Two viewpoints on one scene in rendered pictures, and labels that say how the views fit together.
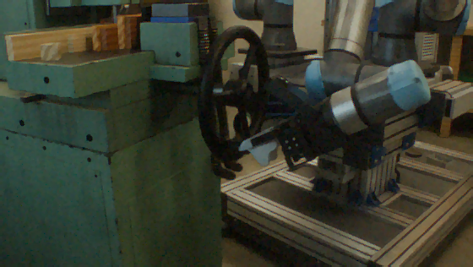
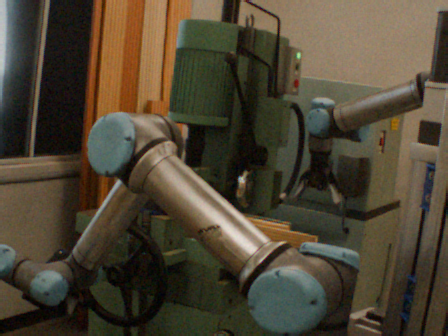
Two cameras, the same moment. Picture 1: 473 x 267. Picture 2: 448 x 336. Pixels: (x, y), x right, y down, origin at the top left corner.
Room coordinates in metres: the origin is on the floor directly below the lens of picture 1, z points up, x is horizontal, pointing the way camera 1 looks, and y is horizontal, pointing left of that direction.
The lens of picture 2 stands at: (1.03, -1.65, 1.29)
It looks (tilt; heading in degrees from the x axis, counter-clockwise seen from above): 10 degrees down; 88
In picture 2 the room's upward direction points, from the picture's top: 7 degrees clockwise
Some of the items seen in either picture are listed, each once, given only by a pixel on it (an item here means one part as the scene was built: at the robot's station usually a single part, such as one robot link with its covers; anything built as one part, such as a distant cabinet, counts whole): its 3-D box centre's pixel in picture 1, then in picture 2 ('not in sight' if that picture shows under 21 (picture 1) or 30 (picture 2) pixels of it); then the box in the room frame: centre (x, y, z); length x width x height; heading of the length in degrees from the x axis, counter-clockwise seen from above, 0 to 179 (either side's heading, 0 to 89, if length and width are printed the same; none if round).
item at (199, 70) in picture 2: not in sight; (203, 72); (1.05, 0.30, 1.35); 0.18 x 0.18 x 0.31
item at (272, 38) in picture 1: (278, 35); not in sight; (1.66, -0.15, 0.87); 0.15 x 0.15 x 0.10
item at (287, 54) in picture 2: not in sight; (287, 70); (1.32, 0.52, 1.40); 0.10 x 0.06 x 0.16; 62
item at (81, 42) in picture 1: (149, 33); (225, 225); (1.16, 0.24, 0.92); 0.55 x 0.02 x 0.04; 152
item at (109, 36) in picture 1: (139, 35); not in sight; (1.04, 0.24, 0.93); 0.25 x 0.02 x 0.05; 152
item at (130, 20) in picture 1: (149, 29); not in sight; (1.03, 0.21, 0.94); 0.16 x 0.01 x 0.07; 152
